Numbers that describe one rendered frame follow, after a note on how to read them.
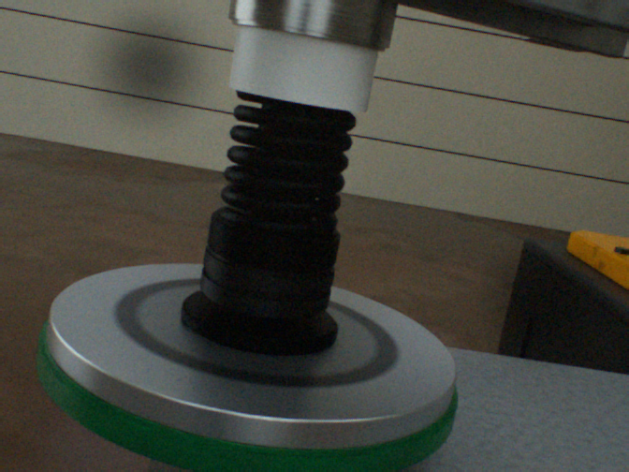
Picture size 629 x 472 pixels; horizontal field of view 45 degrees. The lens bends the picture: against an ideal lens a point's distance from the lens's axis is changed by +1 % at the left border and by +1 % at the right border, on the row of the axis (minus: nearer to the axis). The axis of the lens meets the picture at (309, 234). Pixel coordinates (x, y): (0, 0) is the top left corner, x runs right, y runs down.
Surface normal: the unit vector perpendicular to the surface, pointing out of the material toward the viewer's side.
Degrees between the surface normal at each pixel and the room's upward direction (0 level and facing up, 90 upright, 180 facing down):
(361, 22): 90
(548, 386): 0
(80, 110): 90
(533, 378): 0
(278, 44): 90
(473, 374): 0
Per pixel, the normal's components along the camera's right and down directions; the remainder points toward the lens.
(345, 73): 0.59, 0.28
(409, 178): 0.01, 0.22
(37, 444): 0.18, -0.96
